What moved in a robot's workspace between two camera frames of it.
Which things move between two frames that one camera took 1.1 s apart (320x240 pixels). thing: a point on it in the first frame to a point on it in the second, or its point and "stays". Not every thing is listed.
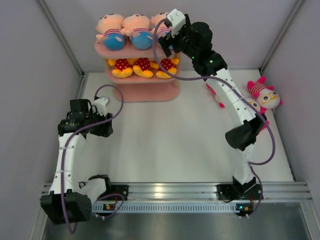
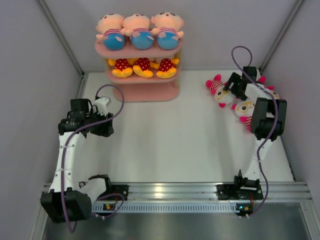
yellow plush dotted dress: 168,64 stays
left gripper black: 105,130 stays
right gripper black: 169,40 to 234,79
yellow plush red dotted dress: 122,68 stays
